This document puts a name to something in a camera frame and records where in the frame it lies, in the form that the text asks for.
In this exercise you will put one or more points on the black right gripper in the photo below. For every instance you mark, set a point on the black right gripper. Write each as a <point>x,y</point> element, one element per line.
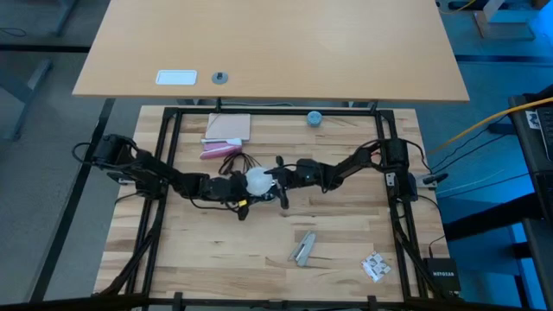
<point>302,175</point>

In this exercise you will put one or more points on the crumpled white patterned packet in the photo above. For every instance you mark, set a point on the crumpled white patterned packet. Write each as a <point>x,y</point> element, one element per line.
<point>376,266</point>

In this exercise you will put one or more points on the chrome lamp base socket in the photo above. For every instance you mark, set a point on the chrome lamp base socket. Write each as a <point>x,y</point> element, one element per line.
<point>268,198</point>

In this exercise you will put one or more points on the pink box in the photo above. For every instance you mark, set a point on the pink box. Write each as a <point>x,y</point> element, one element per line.
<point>218,150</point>

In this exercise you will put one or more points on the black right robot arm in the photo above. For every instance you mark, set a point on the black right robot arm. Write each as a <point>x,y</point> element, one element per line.
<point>367,162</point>

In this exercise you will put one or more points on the beige wooden desk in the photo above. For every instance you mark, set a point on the beige wooden desk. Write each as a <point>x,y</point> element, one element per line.
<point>268,47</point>

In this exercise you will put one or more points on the grey round desk grommet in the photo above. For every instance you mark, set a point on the grey round desk grommet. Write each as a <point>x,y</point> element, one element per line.
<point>220,78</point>

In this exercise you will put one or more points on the white rectangular desk plate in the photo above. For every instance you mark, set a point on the white rectangular desk plate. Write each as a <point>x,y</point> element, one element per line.
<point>176,78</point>

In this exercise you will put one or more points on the beige spiral notebook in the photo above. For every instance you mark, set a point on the beige spiral notebook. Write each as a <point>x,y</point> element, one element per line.
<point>228,126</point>

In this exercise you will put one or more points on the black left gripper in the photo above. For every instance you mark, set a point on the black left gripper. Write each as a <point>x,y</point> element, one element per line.
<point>224,188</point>

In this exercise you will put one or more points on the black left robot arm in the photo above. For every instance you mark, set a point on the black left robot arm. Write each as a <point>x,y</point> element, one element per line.
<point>147,170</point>

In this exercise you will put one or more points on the white reflector lightbulb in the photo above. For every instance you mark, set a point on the white reflector lightbulb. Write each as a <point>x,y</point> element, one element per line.
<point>259,181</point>

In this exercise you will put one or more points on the grey table leg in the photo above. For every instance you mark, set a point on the grey table leg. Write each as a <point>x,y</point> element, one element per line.
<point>26,99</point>

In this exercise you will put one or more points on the black side desk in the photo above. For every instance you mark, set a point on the black side desk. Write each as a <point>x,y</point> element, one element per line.
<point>542,259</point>

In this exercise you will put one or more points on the black aluminium table frame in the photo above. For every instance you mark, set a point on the black aluminium table frame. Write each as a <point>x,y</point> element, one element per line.
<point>345,111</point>

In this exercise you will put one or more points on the grey stapler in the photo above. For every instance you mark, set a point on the grey stapler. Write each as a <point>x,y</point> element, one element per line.
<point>302,249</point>

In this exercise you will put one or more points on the black floor beam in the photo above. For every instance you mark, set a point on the black floor beam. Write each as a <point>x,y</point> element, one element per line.
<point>70,207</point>

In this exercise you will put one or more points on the black Netgear network switch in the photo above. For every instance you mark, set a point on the black Netgear network switch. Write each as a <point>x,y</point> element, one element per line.
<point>441,274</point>

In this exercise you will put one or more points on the grey desk foot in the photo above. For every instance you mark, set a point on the grey desk foot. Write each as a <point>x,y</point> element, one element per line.
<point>503,28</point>

